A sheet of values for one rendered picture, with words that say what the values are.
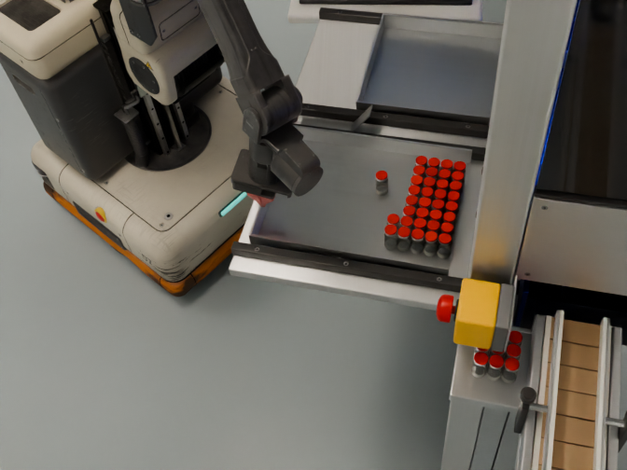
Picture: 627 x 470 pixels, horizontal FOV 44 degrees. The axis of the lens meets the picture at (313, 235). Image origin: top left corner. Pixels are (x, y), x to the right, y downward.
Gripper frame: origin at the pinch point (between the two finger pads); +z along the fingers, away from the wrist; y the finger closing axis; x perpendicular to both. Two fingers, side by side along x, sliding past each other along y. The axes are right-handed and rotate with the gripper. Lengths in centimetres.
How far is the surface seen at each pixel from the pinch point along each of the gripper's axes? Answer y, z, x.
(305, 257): 9.7, 0.4, -8.5
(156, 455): -19, 97, -24
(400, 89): 18.3, 2.4, 34.7
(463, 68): 29, 1, 43
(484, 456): 56, 53, -16
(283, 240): 5.2, -0.2, -6.6
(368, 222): 18.4, 1.0, 1.9
